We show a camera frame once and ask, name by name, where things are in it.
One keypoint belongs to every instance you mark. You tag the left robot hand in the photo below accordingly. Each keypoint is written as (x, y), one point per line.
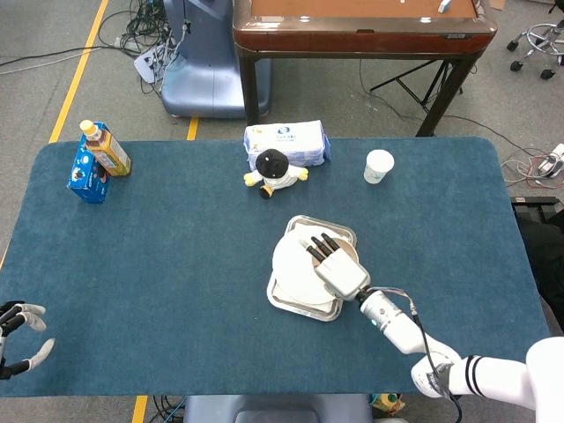
(9, 324)

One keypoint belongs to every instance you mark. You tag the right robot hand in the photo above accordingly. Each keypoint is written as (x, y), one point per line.
(343, 275)

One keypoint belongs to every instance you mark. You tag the white round plate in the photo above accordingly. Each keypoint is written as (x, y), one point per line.
(291, 264)

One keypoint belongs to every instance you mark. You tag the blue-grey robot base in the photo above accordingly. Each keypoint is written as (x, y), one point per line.
(207, 66)

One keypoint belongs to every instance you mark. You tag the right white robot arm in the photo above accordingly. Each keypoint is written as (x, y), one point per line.
(396, 326)

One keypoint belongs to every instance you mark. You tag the silver metal tray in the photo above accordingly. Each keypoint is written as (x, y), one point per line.
(304, 312)

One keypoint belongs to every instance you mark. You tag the white paper cup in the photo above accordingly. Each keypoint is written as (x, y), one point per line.
(378, 165)

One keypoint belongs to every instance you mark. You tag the plush doll black head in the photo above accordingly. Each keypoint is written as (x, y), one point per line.
(273, 165)

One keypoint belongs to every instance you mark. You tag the yellow toy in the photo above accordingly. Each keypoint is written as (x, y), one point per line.
(388, 403)

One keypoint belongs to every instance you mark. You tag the white tissue pack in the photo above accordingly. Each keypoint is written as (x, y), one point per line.
(299, 141)

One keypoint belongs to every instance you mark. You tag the grey robot torso base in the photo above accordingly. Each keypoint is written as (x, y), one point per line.
(273, 410)

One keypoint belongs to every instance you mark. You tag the blue cookie box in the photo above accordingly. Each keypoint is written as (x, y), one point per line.
(86, 178)

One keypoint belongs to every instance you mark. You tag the blue felt table cover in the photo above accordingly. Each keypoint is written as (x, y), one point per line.
(176, 273)

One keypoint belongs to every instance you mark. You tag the tea bottle yellow cap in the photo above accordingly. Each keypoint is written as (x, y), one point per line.
(110, 154)

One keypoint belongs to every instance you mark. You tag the brown mahjong table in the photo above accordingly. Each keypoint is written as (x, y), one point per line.
(361, 37)

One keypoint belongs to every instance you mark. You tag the white power strip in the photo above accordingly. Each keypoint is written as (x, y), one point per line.
(553, 158)
(145, 64)

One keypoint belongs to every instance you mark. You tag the white blue small box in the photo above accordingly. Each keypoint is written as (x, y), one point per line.
(444, 5)

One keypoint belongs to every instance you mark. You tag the office chair wheel base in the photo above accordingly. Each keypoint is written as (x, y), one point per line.
(539, 37)

